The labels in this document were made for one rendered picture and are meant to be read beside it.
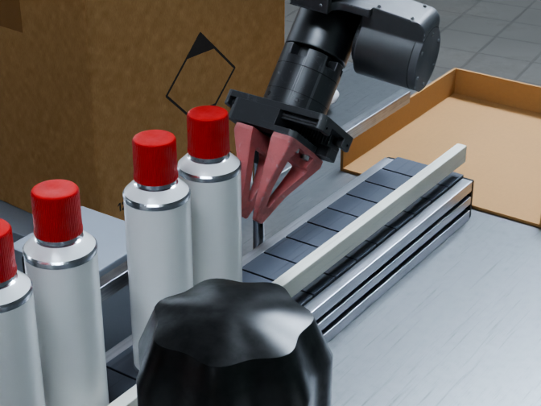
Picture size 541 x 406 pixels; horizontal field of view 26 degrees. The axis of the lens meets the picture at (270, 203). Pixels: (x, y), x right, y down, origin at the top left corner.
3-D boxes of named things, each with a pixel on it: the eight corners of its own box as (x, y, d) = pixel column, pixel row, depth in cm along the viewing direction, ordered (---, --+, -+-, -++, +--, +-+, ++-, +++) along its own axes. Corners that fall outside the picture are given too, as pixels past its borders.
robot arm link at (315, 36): (318, 0, 107) (301, -25, 102) (387, 19, 105) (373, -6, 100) (291, 68, 107) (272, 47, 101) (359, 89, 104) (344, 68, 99)
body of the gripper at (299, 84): (318, 134, 97) (350, 53, 98) (219, 107, 102) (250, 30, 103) (348, 159, 103) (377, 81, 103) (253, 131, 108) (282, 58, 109)
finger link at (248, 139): (271, 221, 96) (312, 117, 97) (202, 198, 100) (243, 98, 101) (305, 242, 102) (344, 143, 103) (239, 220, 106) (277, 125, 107)
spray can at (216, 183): (219, 356, 98) (213, 130, 89) (171, 336, 101) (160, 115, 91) (255, 328, 102) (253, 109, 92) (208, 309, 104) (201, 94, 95)
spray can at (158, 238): (169, 390, 94) (158, 157, 84) (120, 369, 96) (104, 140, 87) (208, 359, 97) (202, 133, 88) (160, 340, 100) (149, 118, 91)
